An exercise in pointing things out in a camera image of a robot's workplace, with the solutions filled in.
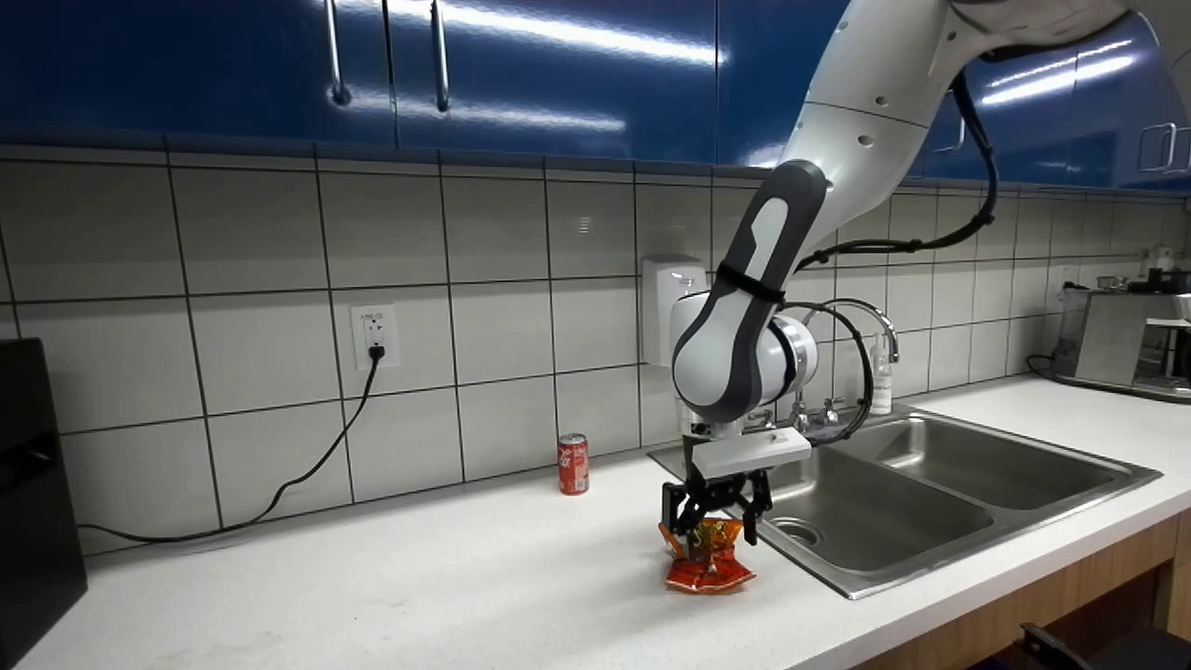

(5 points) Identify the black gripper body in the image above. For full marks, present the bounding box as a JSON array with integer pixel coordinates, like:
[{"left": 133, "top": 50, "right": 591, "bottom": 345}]
[{"left": 665, "top": 461, "right": 770, "bottom": 514}]

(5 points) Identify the orange snack packet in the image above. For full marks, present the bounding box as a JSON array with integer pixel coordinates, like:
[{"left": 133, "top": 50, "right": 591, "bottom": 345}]
[{"left": 664, "top": 514, "right": 761, "bottom": 595}]

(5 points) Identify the stainless steel double sink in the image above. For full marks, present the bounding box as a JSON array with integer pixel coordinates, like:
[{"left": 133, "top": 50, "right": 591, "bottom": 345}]
[{"left": 644, "top": 406, "right": 1165, "bottom": 605}]

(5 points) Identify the red soda can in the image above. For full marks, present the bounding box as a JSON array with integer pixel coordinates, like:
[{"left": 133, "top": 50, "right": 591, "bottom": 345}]
[{"left": 556, "top": 433, "right": 591, "bottom": 500}]

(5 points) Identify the clear soap pump bottle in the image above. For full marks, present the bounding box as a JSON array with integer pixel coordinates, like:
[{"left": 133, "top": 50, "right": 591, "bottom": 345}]
[{"left": 868, "top": 332, "right": 901, "bottom": 422}]

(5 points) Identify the chrome gooseneck faucet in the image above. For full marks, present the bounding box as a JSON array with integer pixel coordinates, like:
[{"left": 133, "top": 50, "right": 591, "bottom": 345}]
[{"left": 792, "top": 294, "right": 906, "bottom": 441}]

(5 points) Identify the wooden base cabinet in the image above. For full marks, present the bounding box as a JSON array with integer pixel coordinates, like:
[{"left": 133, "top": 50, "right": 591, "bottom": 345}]
[{"left": 852, "top": 514, "right": 1191, "bottom": 670}]

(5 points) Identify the dark chair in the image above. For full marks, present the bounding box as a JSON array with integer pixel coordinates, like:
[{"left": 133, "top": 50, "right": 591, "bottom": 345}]
[{"left": 1015, "top": 619, "right": 1191, "bottom": 670}]

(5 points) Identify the toaster oven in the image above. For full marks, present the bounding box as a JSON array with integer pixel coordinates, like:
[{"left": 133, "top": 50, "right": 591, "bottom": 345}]
[{"left": 1072, "top": 288, "right": 1191, "bottom": 401}]

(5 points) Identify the blue cabinet door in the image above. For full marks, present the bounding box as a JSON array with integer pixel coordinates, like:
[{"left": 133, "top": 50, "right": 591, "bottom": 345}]
[
  {"left": 909, "top": 13, "right": 1158, "bottom": 199},
  {"left": 713, "top": 0, "right": 861, "bottom": 176},
  {"left": 0, "top": 0, "right": 390, "bottom": 157},
  {"left": 382, "top": 0, "right": 723, "bottom": 170}
]

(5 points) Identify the black box appliance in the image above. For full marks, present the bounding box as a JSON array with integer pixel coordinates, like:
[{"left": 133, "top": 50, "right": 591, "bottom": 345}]
[{"left": 0, "top": 334, "right": 89, "bottom": 665}]

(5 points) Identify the white wrist camera block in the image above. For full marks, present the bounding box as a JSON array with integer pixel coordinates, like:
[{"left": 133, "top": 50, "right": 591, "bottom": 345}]
[{"left": 686, "top": 423, "right": 811, "bottom": 484}]

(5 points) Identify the black power cord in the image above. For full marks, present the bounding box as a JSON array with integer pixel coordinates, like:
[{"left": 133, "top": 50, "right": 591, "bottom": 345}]
[{"left": 74, "top": 343, "right": 390, "bottom": 550}]

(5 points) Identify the white wall power outlet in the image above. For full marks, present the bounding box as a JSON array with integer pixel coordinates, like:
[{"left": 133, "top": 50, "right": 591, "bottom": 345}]
[{"left": 349, "top": 307, "right": 401, "bottom": 369}]

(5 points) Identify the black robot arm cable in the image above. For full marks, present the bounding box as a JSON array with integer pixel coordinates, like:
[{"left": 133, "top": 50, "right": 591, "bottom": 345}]
[{"left": 712, "top": 69, "right": 1001, "bottom": 446}]

